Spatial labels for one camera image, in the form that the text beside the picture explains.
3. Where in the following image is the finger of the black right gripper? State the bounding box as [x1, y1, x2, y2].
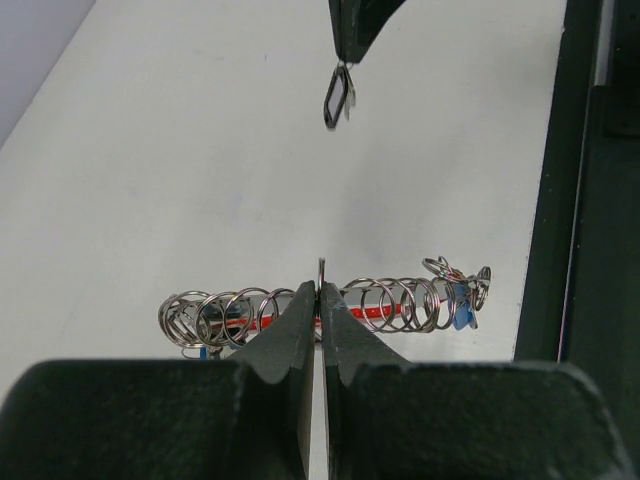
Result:
[328, 0, 405, 64]

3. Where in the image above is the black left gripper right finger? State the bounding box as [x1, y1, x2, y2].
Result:
[319, 283, 636, 479]

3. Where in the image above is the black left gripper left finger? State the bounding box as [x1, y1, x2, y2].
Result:
[1, 281, 316, 479]

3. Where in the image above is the black-headed key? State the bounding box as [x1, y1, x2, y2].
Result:
[323, 62, 356, 131]

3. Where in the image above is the red-handled metal key organizer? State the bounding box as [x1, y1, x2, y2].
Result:
[157, 256, 492, 358]

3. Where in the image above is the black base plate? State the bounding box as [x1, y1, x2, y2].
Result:
[512, 0, 640, 366]

